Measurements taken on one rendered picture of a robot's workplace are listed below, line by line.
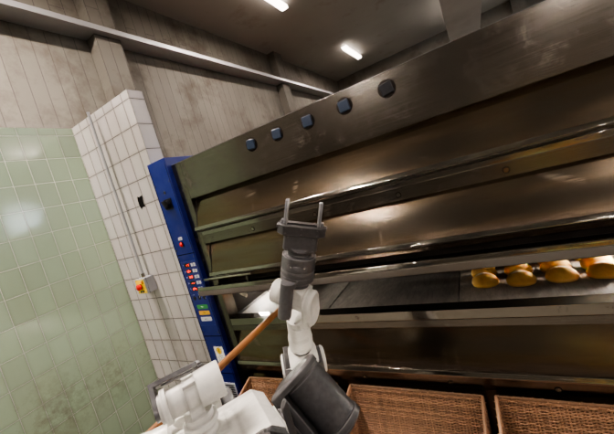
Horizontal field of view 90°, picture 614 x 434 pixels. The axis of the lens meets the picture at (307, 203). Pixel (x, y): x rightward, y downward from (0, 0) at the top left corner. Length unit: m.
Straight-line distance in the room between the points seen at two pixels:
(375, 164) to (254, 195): 0.61
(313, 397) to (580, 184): 0.98
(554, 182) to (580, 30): 0.43
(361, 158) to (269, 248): 0.63
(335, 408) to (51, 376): 1.94
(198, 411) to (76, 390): 1.84
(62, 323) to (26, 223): 0.62
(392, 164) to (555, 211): 0.52
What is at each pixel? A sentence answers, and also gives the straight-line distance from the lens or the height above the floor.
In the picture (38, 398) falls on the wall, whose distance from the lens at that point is 2.43.
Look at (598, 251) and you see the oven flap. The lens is 1.13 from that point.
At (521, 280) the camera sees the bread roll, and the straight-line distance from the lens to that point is 1.45.
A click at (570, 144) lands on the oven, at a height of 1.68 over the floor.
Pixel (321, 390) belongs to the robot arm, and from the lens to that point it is 0.72.
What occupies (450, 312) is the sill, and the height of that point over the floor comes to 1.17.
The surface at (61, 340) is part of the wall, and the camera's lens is 2.43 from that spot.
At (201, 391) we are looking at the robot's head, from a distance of 0.67.
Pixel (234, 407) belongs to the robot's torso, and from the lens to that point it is 0.76.
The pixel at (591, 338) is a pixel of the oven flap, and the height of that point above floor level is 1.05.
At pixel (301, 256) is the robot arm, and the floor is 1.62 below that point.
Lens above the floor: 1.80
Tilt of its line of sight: 4 degrees down
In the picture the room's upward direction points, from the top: 17 degrees counter-clockwise
